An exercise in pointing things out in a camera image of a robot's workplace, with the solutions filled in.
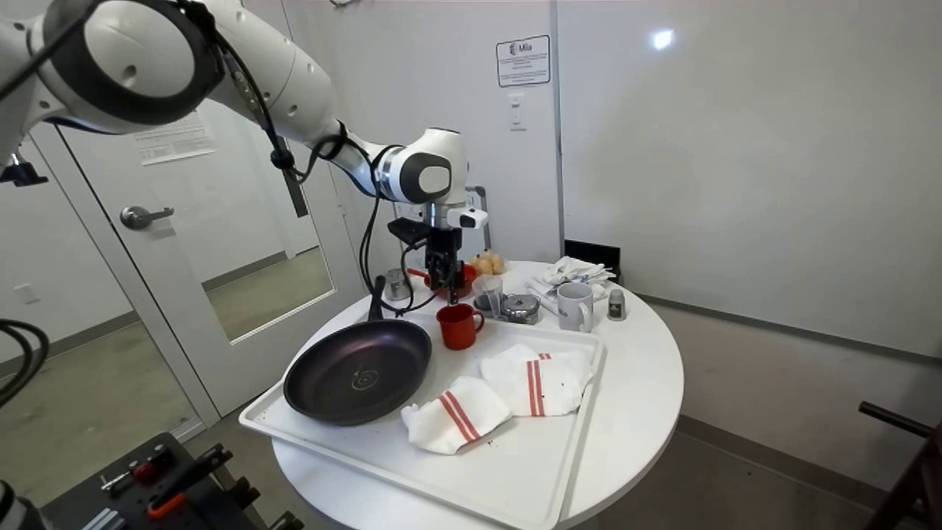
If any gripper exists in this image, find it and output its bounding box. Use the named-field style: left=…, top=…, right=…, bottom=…
left=425, top=227, right=464, bottom=305

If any clear glass cup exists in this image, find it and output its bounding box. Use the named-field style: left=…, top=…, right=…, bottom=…
left=472, top=275, right=505, bottom=319

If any red cup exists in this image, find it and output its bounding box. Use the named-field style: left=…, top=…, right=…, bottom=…
left=436, top=303, right=486, bottom=351

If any red bowl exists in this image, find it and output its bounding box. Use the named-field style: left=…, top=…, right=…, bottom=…
left=422, top=264, right=480, bottom=300

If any round metal tin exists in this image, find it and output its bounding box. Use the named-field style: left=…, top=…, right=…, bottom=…
left=502, top=294, right=542, bottom=325

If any dark frying pan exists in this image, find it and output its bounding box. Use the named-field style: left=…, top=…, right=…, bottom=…
left=283, top=275, right=433, bottom=427

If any white mug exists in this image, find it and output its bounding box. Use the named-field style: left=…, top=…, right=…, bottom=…
left=556, top=282, right=595, bottom=333

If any heap of white cloths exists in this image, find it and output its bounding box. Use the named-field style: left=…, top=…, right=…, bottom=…
left=529, top=256, right=617, bottom=304

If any white towel with red stripes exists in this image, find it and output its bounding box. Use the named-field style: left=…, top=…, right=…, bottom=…
left=401, top=376, right=512, bottom=455
left=480, top=344, right=593, bottom=417

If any black box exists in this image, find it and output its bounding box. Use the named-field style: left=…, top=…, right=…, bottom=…
left=564, top=239, right=622, bottom=281

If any white tray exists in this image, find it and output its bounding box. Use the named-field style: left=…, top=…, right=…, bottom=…
left=238, top=317, right=606, bottom=530

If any white door with window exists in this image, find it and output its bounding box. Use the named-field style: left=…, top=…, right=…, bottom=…
left=28, top=96, right=369, bottom=429

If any paper sheet on door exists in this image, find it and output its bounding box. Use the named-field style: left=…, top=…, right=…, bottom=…
left=132, top=110, right=219, bottom=167

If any black and orange clamp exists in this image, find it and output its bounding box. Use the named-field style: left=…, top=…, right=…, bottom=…
left=146, top=444, right=235, bottom=520

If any red and silver tool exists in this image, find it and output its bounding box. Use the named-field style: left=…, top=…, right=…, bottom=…
left=100, top=445, right=174, bottom=493

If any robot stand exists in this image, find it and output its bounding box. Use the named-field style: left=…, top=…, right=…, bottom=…
left=40, top=431, right=306, bottom=530

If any dark wooden chair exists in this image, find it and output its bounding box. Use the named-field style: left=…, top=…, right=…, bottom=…
left=857, top=400, right=942, bottom=530

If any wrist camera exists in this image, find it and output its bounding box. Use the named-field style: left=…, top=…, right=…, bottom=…
left=387, top=216, right=432, bottom=249

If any wall sign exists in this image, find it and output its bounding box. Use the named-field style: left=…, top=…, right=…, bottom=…
left=495, top=35, right=552, bottom=89

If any silver door handle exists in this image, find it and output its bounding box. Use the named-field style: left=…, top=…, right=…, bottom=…
left=120, top=205, right=176, bottom=230

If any black cable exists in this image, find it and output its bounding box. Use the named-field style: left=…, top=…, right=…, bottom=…
left=0, top=318, right=51, bottom=410

